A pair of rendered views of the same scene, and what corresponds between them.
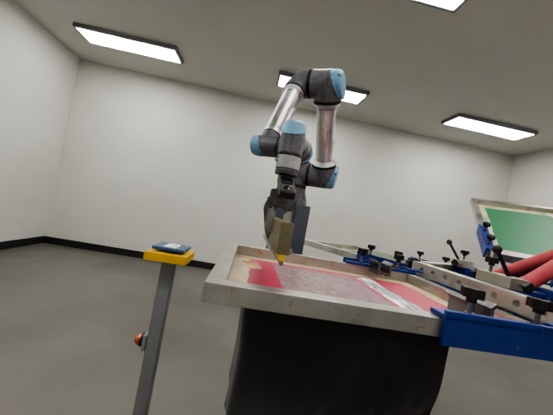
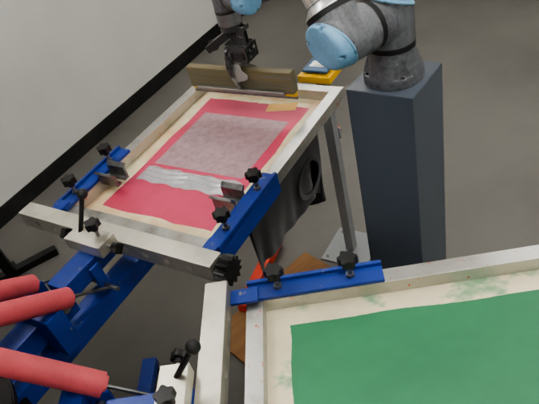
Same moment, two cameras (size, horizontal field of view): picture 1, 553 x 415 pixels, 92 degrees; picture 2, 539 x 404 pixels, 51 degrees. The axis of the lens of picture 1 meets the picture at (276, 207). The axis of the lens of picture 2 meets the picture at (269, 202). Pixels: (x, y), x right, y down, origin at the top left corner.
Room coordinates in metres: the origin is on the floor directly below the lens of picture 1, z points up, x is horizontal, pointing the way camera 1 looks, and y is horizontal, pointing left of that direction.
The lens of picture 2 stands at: (1.98, -1.23, 1.92)
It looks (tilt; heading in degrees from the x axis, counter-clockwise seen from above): 39 degrees down; 135
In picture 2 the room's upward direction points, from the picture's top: 16 degrees counter-clockwise
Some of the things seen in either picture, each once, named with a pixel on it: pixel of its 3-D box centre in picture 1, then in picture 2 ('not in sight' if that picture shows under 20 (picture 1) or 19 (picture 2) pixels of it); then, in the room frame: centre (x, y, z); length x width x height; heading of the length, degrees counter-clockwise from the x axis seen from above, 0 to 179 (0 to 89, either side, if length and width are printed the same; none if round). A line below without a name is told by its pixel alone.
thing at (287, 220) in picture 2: not in sight; (281, 196); (1.01, -0.18, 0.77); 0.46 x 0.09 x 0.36; 95
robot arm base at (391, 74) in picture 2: (293, 194); (392, 58); (1.39, -0.07, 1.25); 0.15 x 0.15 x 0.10
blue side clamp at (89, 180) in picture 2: (500, 333); (96, 183); (0.58, -0.52, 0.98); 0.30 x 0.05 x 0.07; 95
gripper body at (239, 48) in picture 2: (282, 190); (237, 42); (0.84, -0.01, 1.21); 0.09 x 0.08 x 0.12; 5
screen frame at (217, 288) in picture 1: (347, 282); (209, 150); (0.83, -0.26, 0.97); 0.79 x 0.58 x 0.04; 95
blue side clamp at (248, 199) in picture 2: (378, 271); (245, 215); (1.13, -0.47, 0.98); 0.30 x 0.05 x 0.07; 95
